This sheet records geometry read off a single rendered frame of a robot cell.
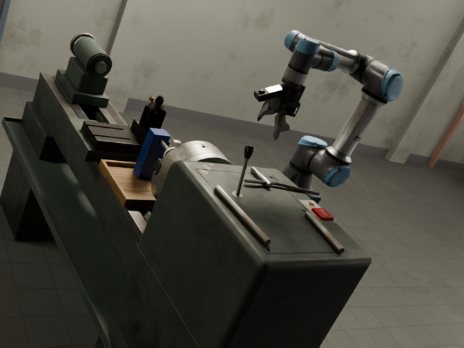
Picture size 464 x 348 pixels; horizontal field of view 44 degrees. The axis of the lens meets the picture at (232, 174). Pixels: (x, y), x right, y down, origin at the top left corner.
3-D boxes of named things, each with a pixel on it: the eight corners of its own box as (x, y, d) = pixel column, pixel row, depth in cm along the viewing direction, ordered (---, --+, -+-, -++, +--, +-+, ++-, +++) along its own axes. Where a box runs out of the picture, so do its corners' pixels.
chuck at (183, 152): (219, 217, 240) (243, 152, 225) (151, 223, 222) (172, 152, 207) (210, 205, 246) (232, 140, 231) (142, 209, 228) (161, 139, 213)
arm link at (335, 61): (324, 43, 210) (304, 38, 203) (345, 56, 203) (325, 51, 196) (315, 63, 214) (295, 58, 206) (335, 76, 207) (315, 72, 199)
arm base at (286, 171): (297, 176, 269) (306, 157, 266) (314, 194, 259) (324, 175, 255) (271, 172, 261) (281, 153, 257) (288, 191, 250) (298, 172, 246)
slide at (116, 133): (177, 157, 278) (181, 149, 276) (94, 149, 252) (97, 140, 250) (161, 138, 291) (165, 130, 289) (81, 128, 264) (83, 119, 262)
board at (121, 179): (197, 209, 254) (200, 201, 252) (123, 207, 232) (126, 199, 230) (168, 172, 274) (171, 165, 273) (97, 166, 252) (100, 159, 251)
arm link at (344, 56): (366, 50, 244) (291, 21, 210) (384, 61, 237) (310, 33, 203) (352, 75, 248) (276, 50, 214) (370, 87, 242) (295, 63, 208)
